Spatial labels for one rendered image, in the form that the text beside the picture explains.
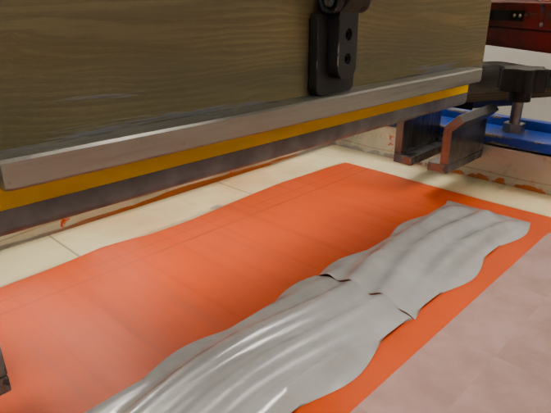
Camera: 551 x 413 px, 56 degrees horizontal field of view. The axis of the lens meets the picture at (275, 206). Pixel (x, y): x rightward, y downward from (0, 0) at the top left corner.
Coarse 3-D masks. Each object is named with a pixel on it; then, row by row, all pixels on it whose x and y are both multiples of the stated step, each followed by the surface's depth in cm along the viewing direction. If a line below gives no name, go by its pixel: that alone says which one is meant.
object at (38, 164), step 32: (320, 96) 27; (352, 96) 28; (384, 96) 30; (416, 96) 33; (128, 128) 20; (160, 128) 20; (192, 128) 21; (224, 128) 22; (256, 128) 23; (0, 160) 16; (32, 160) 16; (64, 160) 17; (96, 160) 18; (128, 160) 19
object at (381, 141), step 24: (336, 144) 62; (360, 144) 59; (384, 144) 57; (240, 168) 52; (480, 168) 50; (504, 168) 48; (528, 168) 47; (168, 192) 46; (72, 216) 40; (96, 216) 41; (0, 240) 36; (24, 240) 38
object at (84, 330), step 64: (128, 256) 36; (192, 256) 36; (256, 256) 36; (0, 320) 29; (64, 320) 29; (128, 320) 29; (192, 320) 29; (64, 384) 24; (128, 384) 24; (384, 384) 24; (448, 384) 24; (512, 384) 24
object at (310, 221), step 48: (288, 192) 47; (336, 192) 47; (384, 192) 47; (432, 192) 47; (240, 240) 38; (288, 240) 38; (336, 240) 38; (528, 240) 38; (480, 288) 32; (528, 288) 32; (480, 336) 27; (528, 336) 27
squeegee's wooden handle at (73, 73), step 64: (0, 0) 16; (64, 0) 17; (128, 0) 19; (192, 0) 21; (256, 0) 23; (384, 0) 30; (448, 0) 35; (0, 64) 16; (64, 64) 18; (128, 64) 19; (192, 64) 21; (256, 64) 24; (384, 64) 31; (448, 64) 37; (0, 128) 17; (64, 128) 18
